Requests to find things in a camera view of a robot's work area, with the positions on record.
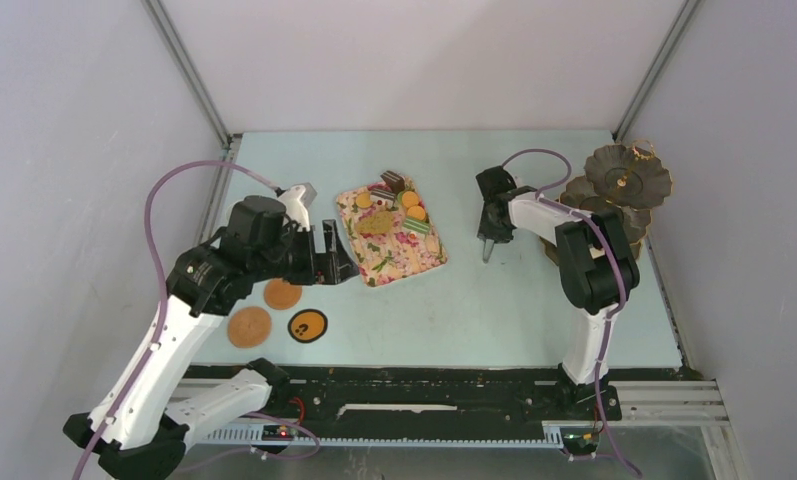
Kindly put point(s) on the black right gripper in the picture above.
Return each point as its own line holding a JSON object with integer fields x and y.
{"x": 485, "y": 232}

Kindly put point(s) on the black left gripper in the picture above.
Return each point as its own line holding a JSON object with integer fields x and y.
{"x": 337, "y": 266}

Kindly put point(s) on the brown oval cookie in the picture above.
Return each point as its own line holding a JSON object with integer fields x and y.
{"x": 379, "y": 223}

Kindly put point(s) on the green striped cake slice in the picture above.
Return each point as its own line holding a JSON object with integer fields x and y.
{"x": 416, "y": 226}

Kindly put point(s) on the three tier black cake stand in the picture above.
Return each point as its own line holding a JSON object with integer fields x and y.
{"x": 629, "y": 179}

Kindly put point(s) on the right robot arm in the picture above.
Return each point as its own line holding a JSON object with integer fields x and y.
{"x": 597, "y": 270}

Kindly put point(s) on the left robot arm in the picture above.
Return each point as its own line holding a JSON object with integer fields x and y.
{"x": 138, "y": 431}

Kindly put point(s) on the floral rectangular tray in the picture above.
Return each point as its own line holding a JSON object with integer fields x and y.
{"x": 398, "y": 255}

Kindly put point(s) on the upper wooden round coaster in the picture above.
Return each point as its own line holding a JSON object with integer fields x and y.
{"x": 278, "y": 294}

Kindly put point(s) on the wooden round coaster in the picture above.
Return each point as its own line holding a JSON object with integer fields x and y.
{"x": 249, "y": 327}
{"x": 278, "y": 294}

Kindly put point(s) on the orange question mark coaster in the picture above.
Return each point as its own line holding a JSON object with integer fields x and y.
{"x": 307, "y": 326}

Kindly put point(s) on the small yellow cookie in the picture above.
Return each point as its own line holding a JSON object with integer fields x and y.
{"x": 363, "y": 200}

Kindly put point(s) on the orange round biscuit lower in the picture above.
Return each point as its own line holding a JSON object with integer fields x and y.
{"x": 417, "y": 212}

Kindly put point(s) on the orange round biscuit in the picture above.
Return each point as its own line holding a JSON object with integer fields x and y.
{"x": 408, "y": 199}
{"x": 417, "y": 212}

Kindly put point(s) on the striped chocolate cake slice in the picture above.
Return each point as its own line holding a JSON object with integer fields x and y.
{"x": 382, "y": 195}

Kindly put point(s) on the orange round biscuit upper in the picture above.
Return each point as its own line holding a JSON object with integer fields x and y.
{"x": 408, "y": 199}

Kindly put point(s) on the chocolate cake piece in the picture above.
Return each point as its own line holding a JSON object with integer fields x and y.
{"x": 394, "y": 181}

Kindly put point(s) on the lower wooden round coaster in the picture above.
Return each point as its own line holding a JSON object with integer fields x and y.
{"x": 249, "y": 327}

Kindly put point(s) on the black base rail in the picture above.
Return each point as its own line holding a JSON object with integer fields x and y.
{"x": 438, "y": 404}

